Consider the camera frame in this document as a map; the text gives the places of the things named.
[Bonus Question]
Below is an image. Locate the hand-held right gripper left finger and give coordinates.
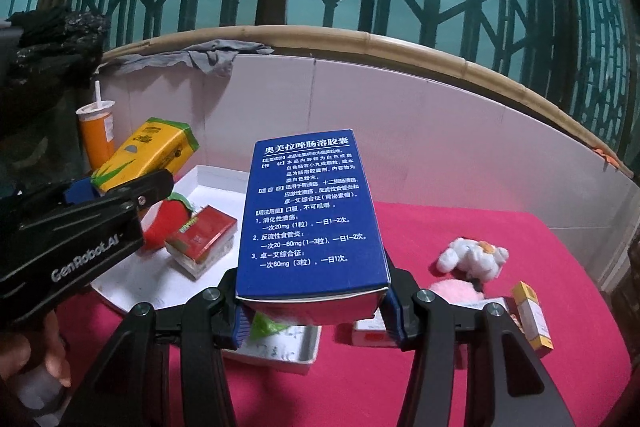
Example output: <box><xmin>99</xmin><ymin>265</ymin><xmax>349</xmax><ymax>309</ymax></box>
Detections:
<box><xmin>60</xmin><ymin>269</ymin><xmax>251</xmax><ymax>427</ymax></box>

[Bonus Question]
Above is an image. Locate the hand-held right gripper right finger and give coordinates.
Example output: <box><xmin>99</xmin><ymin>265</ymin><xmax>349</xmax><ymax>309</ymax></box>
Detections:
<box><xmin>380</xmin><ymin>264</ymin><xmax>576</xmax><ymax>427</ymax></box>

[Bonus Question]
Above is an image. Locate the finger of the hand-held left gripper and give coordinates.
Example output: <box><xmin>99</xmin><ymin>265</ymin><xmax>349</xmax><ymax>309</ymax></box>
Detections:
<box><xmin>97</xmin><ymin>169</ymin><xmax>174</xmax><ymax>212</ymax></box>
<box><xmin>62</xmin><ymin>178</ymin><xmax>103</xmax><ymax>204</ymax></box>

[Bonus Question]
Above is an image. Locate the yellow green box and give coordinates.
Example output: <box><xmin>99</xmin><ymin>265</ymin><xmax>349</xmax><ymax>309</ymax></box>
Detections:
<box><xmin>91</xmin><ymin>118</ymin><xmax>199</xmax><ymax>194</ymax></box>

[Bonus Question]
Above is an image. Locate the white tray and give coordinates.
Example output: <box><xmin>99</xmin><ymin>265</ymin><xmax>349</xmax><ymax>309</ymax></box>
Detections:
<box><xmin>90</xmin><ymin>164</ymin><xmax>322</xmax><ymax>375</ymax></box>

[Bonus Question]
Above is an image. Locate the blue medicine box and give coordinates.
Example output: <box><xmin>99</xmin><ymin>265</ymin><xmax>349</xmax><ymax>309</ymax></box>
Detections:
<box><xmin>235</xmin><ymin>129</ymin><xmax>391</xmax><ymax>325</ymax></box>

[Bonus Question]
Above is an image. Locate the person's left hand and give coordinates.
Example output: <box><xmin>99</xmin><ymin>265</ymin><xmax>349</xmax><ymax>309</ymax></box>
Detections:
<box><xmin>0</xmin><ymin>307</ymin><xmax>73</xmax><ymax>390</ymax></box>

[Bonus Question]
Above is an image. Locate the red white box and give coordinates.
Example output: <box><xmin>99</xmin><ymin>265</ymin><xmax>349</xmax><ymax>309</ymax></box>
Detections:
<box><xmin>351</xmin><ymin>318</ymin><xmax>398</xmax><ymax>348</ymax></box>

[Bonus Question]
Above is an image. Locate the red strawberry plush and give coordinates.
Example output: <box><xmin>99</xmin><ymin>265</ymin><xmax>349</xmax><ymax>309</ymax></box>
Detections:
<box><xmin>142</xmin><ymin>191</ymin><xmax>197</xmax><ymax>252</ymax></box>

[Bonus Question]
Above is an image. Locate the orange cup with straw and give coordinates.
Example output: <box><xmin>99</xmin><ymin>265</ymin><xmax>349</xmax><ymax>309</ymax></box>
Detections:
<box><xmin>76</xmin><ymin>81</ymin><xmax>117</xmax><ymax>172</ymax></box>

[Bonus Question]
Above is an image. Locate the pink plush toy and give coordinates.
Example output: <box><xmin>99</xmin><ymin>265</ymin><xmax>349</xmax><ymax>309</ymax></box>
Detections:
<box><xmin>429</xmin><ymin>278</ymin><xmax>493</xmax><ymax>310</ymax></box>

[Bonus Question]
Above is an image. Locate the dark furniture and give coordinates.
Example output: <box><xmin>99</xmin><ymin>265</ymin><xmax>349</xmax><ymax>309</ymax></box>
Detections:
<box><xmin>0</xmin><ymin>22</ymin><xmax>96</xmax><ymax>198</ymax></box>

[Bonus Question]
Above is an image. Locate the white plush toy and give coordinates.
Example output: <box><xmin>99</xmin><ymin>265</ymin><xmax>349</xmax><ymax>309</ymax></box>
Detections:
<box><xmin>438</xmin><ymin>237</ymin><xmax>510</xmax><ymax>282</ymax></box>

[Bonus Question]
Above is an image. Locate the yellow white box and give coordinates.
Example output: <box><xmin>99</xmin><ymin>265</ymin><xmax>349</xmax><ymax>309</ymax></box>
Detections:
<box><xmin>510</xmin><ymin>281</ymin><xmax>554</xmax><ymax>353</ymax></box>

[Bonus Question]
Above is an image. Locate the grey cloth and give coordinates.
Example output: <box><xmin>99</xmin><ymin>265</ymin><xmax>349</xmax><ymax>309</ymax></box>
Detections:
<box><xmin>106</xmin><ymin>39</ymin><xmax>275</xmax><ymax>78</ymax></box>

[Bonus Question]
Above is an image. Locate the dark cloth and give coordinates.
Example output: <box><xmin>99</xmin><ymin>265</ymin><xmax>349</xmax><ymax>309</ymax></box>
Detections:
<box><xmin>7</xmin><ymin>6</ymin><xmax>113</xmax><ymax>78</ymax></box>

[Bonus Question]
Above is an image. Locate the pink blanket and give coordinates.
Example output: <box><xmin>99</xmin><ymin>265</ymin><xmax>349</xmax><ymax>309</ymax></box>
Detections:
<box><xmin>55</xmin><ymin>199</ymin><xmax>633</xmax><ymax>427</ymax></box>

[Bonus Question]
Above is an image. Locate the orange scrap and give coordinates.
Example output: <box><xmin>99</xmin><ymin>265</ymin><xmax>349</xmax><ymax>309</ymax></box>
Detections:
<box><xmin>594</xmin><ymin>148</ymin><xmax>623</xmax><ymax>168</ymax></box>

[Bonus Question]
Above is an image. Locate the rattan rail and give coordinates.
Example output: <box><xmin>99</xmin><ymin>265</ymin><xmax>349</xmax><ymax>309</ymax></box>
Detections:
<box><xmin>100</xmin><ymin>26</ymin><xmax>636</xmax><ymax>180</ymax></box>

